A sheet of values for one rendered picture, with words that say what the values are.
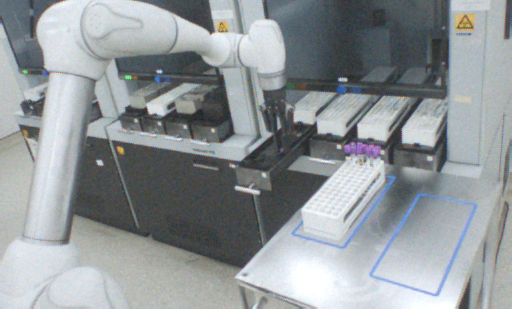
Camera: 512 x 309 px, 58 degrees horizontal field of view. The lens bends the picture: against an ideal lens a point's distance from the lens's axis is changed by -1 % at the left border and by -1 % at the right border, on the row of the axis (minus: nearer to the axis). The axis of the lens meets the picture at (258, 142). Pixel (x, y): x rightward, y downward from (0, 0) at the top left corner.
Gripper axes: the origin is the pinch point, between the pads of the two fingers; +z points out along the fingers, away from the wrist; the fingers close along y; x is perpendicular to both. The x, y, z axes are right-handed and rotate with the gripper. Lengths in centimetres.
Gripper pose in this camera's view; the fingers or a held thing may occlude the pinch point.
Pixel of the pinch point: (281, 143)
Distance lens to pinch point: 158.9
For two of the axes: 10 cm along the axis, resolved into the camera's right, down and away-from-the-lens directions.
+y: -8.3, -1.1, 5.4
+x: -5.3, 4.4, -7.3
